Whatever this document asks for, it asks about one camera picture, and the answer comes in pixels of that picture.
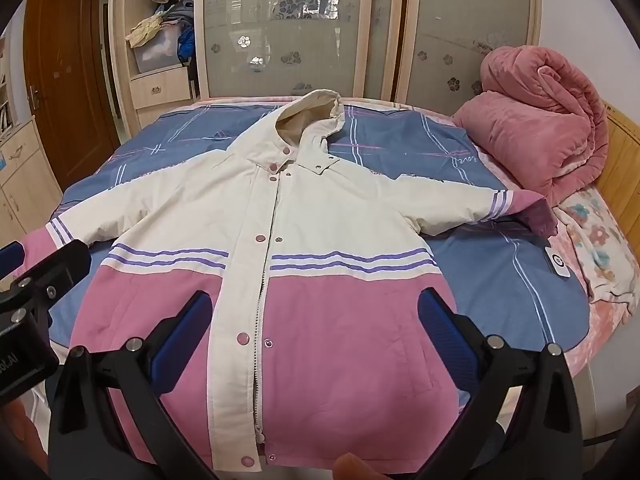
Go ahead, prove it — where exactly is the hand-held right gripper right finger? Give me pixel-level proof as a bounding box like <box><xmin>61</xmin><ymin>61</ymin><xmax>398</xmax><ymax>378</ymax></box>
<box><xmin>415</xmin><ymin>287</ymin><xmax>596</xmax><ymax>480</ymax></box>

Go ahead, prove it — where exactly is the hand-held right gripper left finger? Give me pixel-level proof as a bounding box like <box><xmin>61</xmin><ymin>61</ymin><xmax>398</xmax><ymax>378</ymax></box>
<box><xmin>47</xmin><ymin>290</ymin><xmax>221</xmax><ymax>480</ymax></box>

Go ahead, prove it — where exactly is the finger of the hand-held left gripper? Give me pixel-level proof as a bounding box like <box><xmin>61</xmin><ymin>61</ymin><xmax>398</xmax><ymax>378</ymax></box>
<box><xmin>0</xmin><ymin>241</ymin><xmax>26</xmax><ymax>281</ymax></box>
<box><xmin>0</xmin><ymin>240</ymin><xmax>93</xmax><ymax>321</ymax></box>

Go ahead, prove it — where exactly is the cream and pink hooded jacket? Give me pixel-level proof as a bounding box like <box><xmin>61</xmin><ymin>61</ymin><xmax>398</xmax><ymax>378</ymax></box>
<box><xmin>46</xmin><ymin>89</ymin><xmax>558</xmax><ymax>480</ymax></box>

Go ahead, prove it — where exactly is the person's right hand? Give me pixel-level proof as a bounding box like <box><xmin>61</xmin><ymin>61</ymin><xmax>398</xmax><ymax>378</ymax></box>
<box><xmin>332</xmin><ymin>452</ymin><xmax>371</xmax><ymax>480</ymax></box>

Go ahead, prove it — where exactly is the light wooden cabinet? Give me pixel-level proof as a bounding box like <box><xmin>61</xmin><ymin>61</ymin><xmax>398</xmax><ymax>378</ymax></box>
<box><xmin>0</xmin><ymin>115</ymin><xmax>65</xmax><ymax>251</ymax></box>

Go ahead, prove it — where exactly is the blue plaid bed sheet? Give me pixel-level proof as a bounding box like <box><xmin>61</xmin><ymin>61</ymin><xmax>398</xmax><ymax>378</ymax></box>
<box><xmin>47</xmin><ymin>100</ymin><xmax>591</xmax><ymax>391</ymax></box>

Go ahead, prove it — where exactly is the white controller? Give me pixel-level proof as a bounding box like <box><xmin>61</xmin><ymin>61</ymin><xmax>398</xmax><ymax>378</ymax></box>
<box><xmin>542</xmin><ymin>245</ymin><xmax>572</xmax><ymax>280</ymax></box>

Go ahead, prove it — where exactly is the floral blanket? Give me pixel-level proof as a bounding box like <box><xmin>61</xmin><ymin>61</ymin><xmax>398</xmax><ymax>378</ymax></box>
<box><xmin>555</xmin><ymin>187</ymin><xmax>640</xmax><ymax>311</ymax></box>

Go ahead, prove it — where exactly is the brown wooden door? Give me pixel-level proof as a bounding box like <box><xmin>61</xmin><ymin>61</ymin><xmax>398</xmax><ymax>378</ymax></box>
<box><xmin>22</xmin><ymin>0</ymin><xmax>121</xmax><ymax>191</ymax></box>

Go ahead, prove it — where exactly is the wardrobe drawer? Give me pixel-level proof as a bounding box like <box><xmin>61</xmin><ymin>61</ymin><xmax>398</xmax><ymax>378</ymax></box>
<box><xmin>131</xmin><ymin>67</ymin><xmax>196</xmax><ymax>110</ymax></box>

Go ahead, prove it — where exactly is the rolled pink quilt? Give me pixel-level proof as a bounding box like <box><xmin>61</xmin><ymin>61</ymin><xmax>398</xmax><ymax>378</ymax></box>
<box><xmin>452</xmin><ymin>46</ymin><xmax>612</xmax><ymax>207</ymax></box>

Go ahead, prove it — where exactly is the wooden headboard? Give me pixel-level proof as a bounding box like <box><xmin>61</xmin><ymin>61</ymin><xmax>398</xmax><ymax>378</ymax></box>
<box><xmin>597</xmin><ymin>100</ymin><xmax>640</xmax><ymax>211</ymax></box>

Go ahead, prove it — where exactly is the yellow cloth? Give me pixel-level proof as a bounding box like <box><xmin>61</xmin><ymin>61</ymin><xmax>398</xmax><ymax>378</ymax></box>
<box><xmin>125</xmin><ymin>10</ymin><xmax>171</xmax><ymax>50</ymax></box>

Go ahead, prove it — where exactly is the blue garment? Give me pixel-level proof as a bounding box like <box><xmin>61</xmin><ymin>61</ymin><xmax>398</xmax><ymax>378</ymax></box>
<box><xmin>176</xmin><ymin>25</ymin><xmax>195</xmax><ymax>63</ymax></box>

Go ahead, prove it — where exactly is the wardrobe with frosted sliding doors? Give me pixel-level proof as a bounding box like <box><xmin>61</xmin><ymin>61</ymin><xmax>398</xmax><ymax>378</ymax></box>
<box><xmin>107</xmin><ymin>0</ymin><xmax>543</xmax><ymax>126</ymax></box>

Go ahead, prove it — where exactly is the black cable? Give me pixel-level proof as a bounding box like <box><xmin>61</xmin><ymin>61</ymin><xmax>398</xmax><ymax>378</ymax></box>
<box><xmin>585</xmin><ymin>420</ymin><xmax>631</xmax><ymax>448</ymax></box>

